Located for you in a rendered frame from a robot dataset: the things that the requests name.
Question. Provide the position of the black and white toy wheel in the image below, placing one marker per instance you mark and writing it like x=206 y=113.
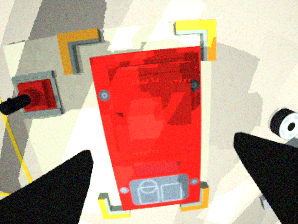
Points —
x=285 y=124

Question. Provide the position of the yellow rectangular frame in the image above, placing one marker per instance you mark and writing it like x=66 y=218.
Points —
x=6 y=121

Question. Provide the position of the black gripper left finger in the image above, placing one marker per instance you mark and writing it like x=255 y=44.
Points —
x=56 y=198

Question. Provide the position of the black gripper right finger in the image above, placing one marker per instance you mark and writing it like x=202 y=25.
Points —
x=273 y=167

